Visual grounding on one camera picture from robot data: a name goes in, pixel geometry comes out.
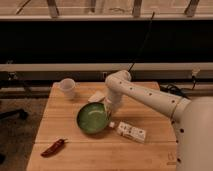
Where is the white wall plug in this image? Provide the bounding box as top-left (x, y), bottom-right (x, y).
top-left (191, 68), bottom-right (200, 77)

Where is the green ceramic bowl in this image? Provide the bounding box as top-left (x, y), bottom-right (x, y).
top-left (76, 102), bottom-right (110, 134)

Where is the beige sponge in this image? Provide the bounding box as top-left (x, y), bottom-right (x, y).
top-left (88, 91), bottom-right (105, 102)

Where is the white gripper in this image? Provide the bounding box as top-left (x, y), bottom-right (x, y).
top-left (104, 94), bottom-right (121, 116)

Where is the white printed bottle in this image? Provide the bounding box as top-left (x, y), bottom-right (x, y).
top-left (109, 122), bottom-right (146, 143)

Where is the red chili pepper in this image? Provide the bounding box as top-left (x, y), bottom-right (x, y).
top-left (41, 139), bottom-right (66, 157)

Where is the black office chair base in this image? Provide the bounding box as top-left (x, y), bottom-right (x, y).
top-left (0, 109), bottom-right (28, 120)

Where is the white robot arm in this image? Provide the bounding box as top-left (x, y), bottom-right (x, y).
top-left (105, 70), bottom-right (213, 171)

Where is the white plastic cup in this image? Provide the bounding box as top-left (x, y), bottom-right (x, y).
top-left (56, 78), bottom-right (75, 100)

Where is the black cable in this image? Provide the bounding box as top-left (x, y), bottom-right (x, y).
top-left (128, 11), bottom-right (156, 73)

